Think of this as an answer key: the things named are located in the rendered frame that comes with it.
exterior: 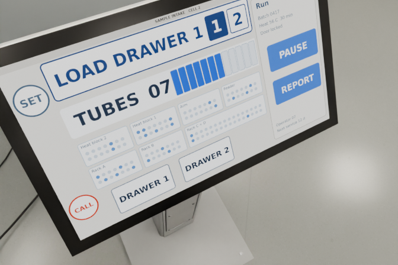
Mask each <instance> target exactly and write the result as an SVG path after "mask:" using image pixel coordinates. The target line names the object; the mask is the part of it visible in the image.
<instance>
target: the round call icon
mask: <svg viewBox="0 0 398 265"><path fill-rule="evenodd" d="M63 204H64V206H65V208H66V210H67V212H68V214H69V216H70V218H71V220H72V222H73V224H74V226H76V225H78V224H81V223H83V222H85V221H87V220H89V219H91V218H93V217H95V216H97V215H99V214H101V213H103V212H104V211H103V209H102V206H101V204H100V202H99V200H98V198H97V196H96V194H95V191H94V189H91V190H89V191H87V192H85V193H82V194H80V195H78V196H76V197H74V198H72V199H69V200H67V201H65V202H63Z"/></svg>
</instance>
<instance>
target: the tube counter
mask: <svg viewBox="0 0 398 265"><path fill-rule="evenodd" d="M258 65H259V61H258V55H257V50H256V44H255V38H253V39H250V40H248V41H244V42H242V43H239V44H237V45H234V46H231V47H228V48H226V49H223V50H220V51H217V52H215V53H212V54H209V55H207V56H204V57H201V58H199V59H196V60H193V61H191V62H188V63H186V64H182V65H180V66H177V67H175V68H172V69H169V70H166V71H164V72H161V73H158V74H156V75H153V76H150V77H147V78H145V79H142V80H143V83H144V86H145V89H146V92H147V95H148V98H149V101H150V104H151V107H152V108H153V107H155V106H158V105H160V104H163V103H165V102H168V101H171V100H173V99H175V98H178V97H180V96H183V95H186V94H188V93H190V92H193V91H196V90H197V89H200V88H203V87H205V86H208V85H210V84H212V83H215V82H218V81H220V80H223V79H225V78H227V77H230V76H233V75H235V74H238V73H240V72H243V71H245V70H248V69H250V68H253V67H255V66H258Z"/></svg>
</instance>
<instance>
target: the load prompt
mask: <svg viewBox="0 0 398 265"><path fill-rule="evenodd" d="M251 32H253V28H252V21H251V15H250V11H249V5H248V0H235V1H232V2H228V3H226V4H223V5H219V6H217V7H214V8H210V9H207V10H204V11H201V12H198V13H195V14H192V15H189V16H186V17H183V18H180V19H177V20H173V21H170V22H167V23H164V24H161V25H158V26H155V27H152V28H148V29H146V30H143V31H139V32H137V33H134V34H130V35H127V36H125V37H121V38H118V39H115V40H112V41H109V42H106V43H103V44H100V45H97V46H93V47H90V48H88V49H85V50H81V51H78V52H76V53H72V54H69V55H66V56H63V57H60V58H57V59H54V60H51V61H48V62H45V63H42V64H38V67H39V69H40V71H41V74H42V75H43V77H44V79H45V82H46V84H47V86H48V88H49V91H50V93H51V95H52V97H53V99H54V101H55V103H58V102H61V101H64V100H66V99H69V98H72V97H74V96H77V95H80V94H83V93H85V92H89V91H91V90H94V89H96V88H100V87H102V86H105V85H108V84H110V83H113V82H116V81H118V80H121V79H124V78H127V77H129V76H133V75H135V74H138V73H140V72H144V71H146V70H149V69H152V68H154V67H157V66H160V65H162V64H165V63H168V62H171V61H173V60H176V59H179V58H182V57H185V56H187V55H190V54H193V53H196V52H198V51H201V50H204V49H207V48H209V47H212V46H215V45H218V44H220V43H224V42H225V41H229V40H231V39H234V38H236V37H240V36H242V35H245V34H248V33H251Z"/></svg>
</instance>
